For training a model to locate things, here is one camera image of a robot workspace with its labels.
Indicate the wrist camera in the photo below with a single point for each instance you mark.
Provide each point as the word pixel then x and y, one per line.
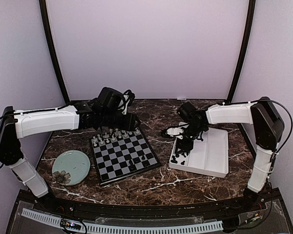
pixel 112 100
pixel 186 111

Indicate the black chess pawn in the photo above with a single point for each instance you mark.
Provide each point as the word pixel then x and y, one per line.
pixel 131 165

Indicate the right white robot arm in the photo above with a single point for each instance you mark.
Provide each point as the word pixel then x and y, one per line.
pixel 268 129

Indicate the white plastic tray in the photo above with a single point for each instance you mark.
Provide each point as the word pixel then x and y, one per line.
pixel 209 157

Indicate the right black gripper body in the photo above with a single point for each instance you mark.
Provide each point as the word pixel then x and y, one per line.
pixel 195 132

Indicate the black chess pieces pile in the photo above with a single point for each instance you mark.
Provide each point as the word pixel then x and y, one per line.
pixel 179 157

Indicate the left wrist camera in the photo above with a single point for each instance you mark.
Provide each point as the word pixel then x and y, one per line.
pixel 112 100

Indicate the black frame post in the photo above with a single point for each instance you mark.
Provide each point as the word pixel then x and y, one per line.
pixel 52 50
pixel 243 50

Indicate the black and white chessboard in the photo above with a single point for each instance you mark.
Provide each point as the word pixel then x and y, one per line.
pixel 111 160

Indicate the green floral ceramic plate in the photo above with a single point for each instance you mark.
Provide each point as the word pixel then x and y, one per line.
pixel 71 168

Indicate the white slotted cable duct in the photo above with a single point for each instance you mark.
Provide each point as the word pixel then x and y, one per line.
pixel 104 225

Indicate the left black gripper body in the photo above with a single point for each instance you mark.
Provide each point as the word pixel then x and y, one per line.
pixel 110 120

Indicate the black front rail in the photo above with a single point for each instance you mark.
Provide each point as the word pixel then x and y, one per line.
pixel 90 211

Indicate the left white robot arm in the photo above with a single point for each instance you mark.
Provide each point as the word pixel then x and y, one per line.
pixel 18 124

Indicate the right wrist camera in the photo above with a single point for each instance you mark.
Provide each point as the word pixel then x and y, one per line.
pixel 186 111

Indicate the left black frame post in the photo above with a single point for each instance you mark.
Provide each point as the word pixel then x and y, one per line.
pixel 52 50

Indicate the right black frame post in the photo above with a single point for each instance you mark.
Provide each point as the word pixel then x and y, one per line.
pixel 243 50

